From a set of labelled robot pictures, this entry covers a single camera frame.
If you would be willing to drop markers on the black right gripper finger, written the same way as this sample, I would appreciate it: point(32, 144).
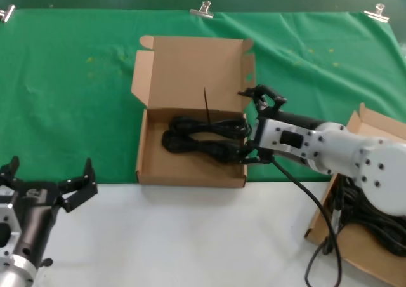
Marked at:
point(269, 96)
point(257, 157)

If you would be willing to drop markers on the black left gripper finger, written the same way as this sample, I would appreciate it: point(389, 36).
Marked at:
point(11, 172)
point(81, 188)

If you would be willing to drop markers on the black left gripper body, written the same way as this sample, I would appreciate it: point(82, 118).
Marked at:
point(35, 223)

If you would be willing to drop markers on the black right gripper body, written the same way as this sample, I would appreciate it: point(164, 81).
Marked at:
point(292, 119)

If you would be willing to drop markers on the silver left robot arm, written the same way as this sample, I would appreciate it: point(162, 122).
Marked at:
point(16, 271)

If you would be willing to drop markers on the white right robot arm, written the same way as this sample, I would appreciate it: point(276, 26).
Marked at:
point(364, 153)

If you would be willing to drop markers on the open cardboard box with cutout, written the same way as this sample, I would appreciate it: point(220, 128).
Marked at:
point(190, 68)

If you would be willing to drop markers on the green table cloth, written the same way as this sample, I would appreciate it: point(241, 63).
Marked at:
point(63, 109)

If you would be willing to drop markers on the metal binder clip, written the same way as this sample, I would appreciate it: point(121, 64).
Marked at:
point(203, 12)
point(8, 14)
point(377, 14)

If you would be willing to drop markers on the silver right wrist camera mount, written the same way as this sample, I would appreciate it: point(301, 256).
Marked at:
point(272, 137)

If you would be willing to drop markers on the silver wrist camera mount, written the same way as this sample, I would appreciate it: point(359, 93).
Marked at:
point(8, 210)
point(272, 137)

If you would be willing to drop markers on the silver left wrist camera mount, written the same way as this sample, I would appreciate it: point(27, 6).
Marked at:
point(8, 210)

